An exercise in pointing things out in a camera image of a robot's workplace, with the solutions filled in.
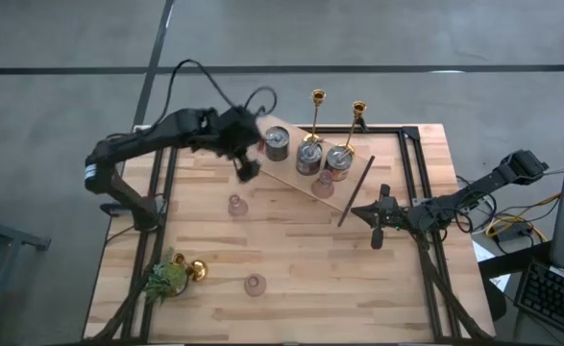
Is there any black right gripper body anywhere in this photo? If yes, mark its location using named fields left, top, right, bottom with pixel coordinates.
left=370, top=184, right=410, bottom=251

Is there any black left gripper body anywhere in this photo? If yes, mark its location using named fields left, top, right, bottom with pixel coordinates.
left=211, top=105, right=266, bottom=185

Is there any grey wood-pattern candle jar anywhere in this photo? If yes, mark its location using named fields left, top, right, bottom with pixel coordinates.
left=264, top=125, right=291, bottom=162

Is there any pink ribbed glass candle holder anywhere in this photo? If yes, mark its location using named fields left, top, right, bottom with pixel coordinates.
left=309, top=169, right=335, bottom=201
left=227, top=193, right=250, bottom=218
left=243, top=273, right=268, bottom=298

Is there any orange apple cinnamon candle jar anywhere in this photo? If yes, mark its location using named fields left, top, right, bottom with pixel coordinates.
left=323, top=145, right=354, bottom=183

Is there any clear glass jar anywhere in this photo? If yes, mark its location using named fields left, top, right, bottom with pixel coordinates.
left=295, top=139, right=324, bottom=177

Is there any gold candlestick holder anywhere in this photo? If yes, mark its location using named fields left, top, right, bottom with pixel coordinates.
left=337, top=99, right=368, bottom=156
left=303, top=88, right=327, bottom=145
left=171, top=252, right=209, bottom=284

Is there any white paper sheet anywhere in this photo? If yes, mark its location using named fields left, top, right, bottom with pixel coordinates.
left=472, top=239, right=512, bottom=293

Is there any black power adapter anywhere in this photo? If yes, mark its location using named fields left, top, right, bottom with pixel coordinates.
left=497, top=225, right=535, bottom=244

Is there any succulent plant in black pot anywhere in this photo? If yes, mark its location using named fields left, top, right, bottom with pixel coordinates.
left=144, top=247, right=190, bottom=305

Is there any black keyboard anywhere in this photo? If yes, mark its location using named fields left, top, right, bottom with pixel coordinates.
left=514, top=259, right=564, bottom=342

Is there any grey metal stand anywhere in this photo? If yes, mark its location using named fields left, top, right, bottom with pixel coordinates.
left=0, top=191, right=52, bottom=346

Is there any wooden shelf riser black frame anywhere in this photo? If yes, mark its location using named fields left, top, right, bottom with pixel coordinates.
left=250, top=113, right=378, bottom=228

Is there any black aluminium table frame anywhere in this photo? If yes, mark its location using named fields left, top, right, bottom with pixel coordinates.
left=82, top=114, right=492, bottom=345

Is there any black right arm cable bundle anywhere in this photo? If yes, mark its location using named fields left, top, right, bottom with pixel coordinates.
left=447, top=180, right=500, bottom=240

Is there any yellow cable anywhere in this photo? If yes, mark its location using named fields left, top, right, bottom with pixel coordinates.
left=485, top=191, right=564, bottom=241

